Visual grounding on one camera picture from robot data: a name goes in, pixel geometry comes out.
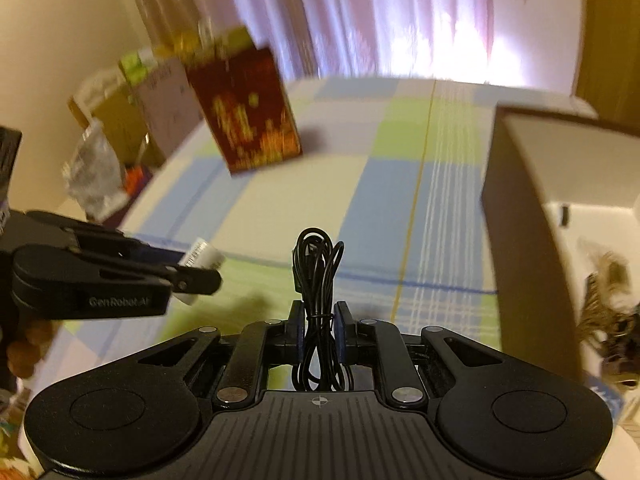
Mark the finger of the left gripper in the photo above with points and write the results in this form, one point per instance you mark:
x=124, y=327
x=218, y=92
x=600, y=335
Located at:
x=195, y=281
x=105, y=241

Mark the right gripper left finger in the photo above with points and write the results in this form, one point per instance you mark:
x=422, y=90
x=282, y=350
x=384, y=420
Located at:
x=258, y=348

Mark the red gift bag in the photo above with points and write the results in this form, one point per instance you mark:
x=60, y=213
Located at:
x=242, y=97

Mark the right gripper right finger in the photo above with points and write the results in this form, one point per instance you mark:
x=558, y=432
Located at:
x=380, y=346

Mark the wooden wardrobe panel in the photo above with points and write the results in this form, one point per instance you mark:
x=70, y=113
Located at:
x=607, y=74

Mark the small white bottle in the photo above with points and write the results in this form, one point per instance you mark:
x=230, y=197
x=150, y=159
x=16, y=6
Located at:
x=202, y=255

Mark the gold metal hair clip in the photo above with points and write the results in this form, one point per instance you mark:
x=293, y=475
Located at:
x=609, y=309

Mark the pink sheer curtain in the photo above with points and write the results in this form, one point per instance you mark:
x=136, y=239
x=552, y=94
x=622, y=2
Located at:
x=443, y=39

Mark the crumpled silver plastic bag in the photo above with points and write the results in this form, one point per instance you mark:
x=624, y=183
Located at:
x=94, y=176

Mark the brown white cardboard box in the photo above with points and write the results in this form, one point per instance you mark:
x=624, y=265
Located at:
x=552, y=178

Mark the brown velvet scrunchie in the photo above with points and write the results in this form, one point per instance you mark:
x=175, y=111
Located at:
x=620, y=354

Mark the checkered bed sheet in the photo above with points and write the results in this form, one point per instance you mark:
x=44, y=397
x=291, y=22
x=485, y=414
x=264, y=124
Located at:
x=393, y=168

